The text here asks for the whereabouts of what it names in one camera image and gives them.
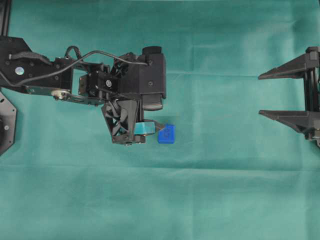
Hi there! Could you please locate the black camera cable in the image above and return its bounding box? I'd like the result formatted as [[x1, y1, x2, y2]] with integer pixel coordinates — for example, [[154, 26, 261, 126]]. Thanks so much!
[[8, 49, 151, 87]]

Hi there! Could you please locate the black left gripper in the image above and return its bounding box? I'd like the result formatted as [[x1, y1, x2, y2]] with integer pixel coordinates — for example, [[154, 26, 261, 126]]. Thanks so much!
[[100, 52, 165, 145]]

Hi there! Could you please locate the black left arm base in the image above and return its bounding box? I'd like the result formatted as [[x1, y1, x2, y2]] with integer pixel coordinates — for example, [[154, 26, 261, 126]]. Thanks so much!
[[0, 92, 17, 155]]

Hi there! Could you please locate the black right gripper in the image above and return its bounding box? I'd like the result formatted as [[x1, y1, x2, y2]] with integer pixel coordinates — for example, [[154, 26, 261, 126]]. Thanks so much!
[[258, 46, 320, 147]]

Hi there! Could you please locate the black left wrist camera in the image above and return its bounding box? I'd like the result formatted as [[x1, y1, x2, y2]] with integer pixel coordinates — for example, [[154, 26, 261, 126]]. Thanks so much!
[[117, 46, 167, 111]]

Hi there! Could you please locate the black frame rail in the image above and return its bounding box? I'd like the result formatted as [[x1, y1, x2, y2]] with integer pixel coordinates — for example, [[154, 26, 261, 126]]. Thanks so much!
[[0, 0, 12, 36]]

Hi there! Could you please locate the green table cloth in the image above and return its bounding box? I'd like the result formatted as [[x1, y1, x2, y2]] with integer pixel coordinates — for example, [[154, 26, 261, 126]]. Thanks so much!
[[0, 0, 320, 240]]

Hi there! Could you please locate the blue cube block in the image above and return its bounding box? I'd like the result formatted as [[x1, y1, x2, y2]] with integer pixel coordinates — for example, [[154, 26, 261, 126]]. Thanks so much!
[[157, 124, 176, 144]]

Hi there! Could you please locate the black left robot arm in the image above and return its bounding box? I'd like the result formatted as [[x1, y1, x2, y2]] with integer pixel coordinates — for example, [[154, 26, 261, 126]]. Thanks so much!
[[0, 36, 166, 145]]

